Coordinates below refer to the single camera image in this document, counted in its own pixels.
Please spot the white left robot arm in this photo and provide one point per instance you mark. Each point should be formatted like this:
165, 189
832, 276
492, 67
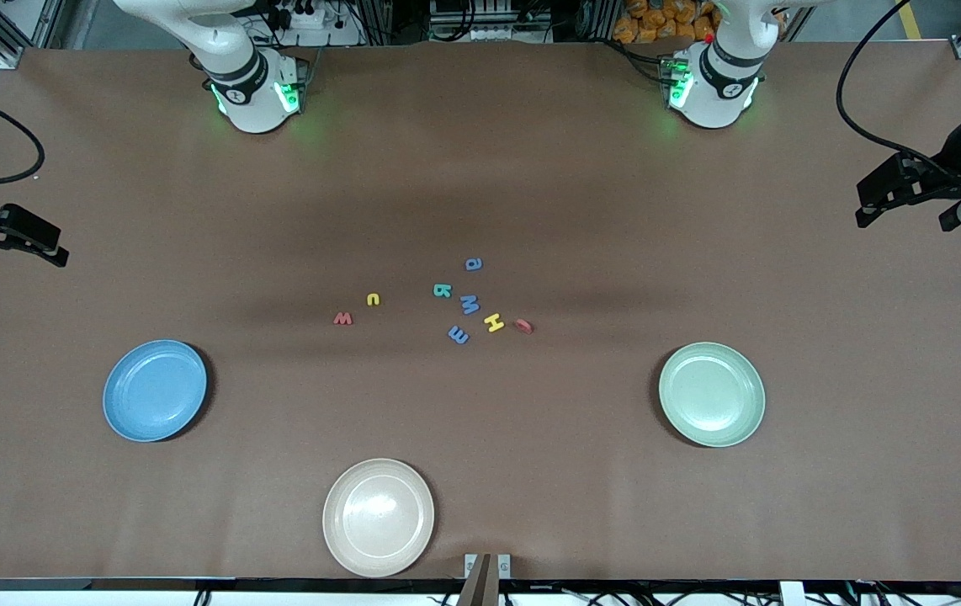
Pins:
716, 84

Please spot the blue foam capital M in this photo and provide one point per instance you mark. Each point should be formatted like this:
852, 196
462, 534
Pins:
469, 305

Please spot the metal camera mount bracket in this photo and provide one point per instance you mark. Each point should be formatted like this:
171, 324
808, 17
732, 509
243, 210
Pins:
487, 576

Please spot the orange bags pile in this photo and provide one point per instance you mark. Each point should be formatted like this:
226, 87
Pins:
666, 21

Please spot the blue plate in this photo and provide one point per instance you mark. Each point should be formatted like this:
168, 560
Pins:
154, 390

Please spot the yellow foam letter H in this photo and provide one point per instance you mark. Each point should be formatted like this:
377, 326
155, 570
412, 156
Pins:
494, 322

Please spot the red foam letter w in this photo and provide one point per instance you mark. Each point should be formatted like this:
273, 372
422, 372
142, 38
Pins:
343, 318

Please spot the green plate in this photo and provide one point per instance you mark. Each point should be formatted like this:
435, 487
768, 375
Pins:
712, 394

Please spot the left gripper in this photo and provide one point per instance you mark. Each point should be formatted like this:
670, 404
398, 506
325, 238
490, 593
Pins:
958, 162

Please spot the white power strip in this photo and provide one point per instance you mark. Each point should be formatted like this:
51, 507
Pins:
312, 21

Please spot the white table edge rail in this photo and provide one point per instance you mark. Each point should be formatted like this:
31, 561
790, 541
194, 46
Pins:
68, 598

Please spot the beige plate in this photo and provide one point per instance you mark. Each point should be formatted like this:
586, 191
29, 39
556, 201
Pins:
379, 518

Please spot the blue foam lowercase m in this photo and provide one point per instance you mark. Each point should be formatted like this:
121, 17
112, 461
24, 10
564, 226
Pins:
459, 335

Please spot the red foam letter Q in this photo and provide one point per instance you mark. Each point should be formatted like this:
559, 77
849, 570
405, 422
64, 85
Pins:
523, 326

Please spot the teal foam letter R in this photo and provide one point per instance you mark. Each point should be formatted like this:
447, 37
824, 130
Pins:
443, 291

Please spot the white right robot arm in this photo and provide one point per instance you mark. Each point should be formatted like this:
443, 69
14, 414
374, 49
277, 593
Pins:
253, 84

